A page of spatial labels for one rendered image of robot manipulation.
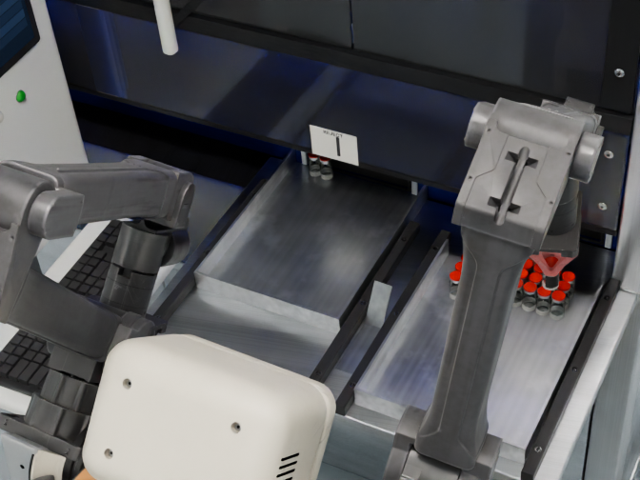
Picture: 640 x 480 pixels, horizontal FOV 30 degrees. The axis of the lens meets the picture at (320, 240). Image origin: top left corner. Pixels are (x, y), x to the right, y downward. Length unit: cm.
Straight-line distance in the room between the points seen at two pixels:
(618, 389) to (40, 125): 108
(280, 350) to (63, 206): 84
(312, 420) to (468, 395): 16
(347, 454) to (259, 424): 149
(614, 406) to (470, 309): 112
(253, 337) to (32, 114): 55
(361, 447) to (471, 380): 147
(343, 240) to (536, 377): 42
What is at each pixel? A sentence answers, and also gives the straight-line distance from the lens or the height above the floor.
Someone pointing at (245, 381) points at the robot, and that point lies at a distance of 115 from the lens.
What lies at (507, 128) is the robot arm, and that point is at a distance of 101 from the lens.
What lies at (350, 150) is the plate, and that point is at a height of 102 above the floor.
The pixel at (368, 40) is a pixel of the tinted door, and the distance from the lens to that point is 182.
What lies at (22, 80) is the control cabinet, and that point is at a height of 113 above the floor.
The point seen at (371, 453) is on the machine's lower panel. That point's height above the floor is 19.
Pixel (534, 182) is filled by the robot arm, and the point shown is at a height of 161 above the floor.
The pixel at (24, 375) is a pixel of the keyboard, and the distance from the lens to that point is 196.
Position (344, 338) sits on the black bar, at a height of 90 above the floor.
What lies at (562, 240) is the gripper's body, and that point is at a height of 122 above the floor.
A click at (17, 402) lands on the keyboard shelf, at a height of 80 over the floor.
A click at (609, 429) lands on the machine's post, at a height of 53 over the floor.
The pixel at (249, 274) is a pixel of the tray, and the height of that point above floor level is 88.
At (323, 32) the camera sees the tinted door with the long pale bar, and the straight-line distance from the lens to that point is 185.
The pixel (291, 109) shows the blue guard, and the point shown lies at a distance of 196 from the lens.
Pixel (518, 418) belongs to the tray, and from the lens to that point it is 174.
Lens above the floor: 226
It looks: 43 degrees down
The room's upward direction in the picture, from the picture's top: 6 degrees counter-clockwise
